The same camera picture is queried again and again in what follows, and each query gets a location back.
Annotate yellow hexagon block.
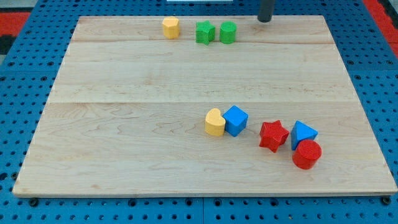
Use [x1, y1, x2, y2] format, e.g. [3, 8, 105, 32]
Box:
[162, 16, 180, 39]

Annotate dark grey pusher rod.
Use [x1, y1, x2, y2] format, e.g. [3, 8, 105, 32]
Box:
[257, 0, 275, 23]

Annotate green star block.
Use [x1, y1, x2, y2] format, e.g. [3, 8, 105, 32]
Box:
[195, 21, 215, 45]

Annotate blue triangle block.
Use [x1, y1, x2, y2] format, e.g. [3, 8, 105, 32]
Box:
[290, 120, 318, 151]

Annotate green cylinder block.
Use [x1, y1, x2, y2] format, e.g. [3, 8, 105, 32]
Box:
[220, 21, 237, 44]

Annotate red star block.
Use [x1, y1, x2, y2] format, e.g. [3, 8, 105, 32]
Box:
[259, 120, 290, 153]

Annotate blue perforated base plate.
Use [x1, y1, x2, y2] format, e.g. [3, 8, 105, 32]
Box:
[1, 0, 397, 223]

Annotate yellow heart block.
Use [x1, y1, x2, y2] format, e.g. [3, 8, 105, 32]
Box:
[205, 108, 226, 136]

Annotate red cylinder block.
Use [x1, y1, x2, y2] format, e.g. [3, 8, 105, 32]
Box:
[292, 139, 322, 170]

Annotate blue cube block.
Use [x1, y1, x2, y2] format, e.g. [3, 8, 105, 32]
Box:
[222, 105, 249, 137]

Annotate light wooden board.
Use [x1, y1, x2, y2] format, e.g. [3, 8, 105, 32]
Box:
[12, 16, 397, 198]

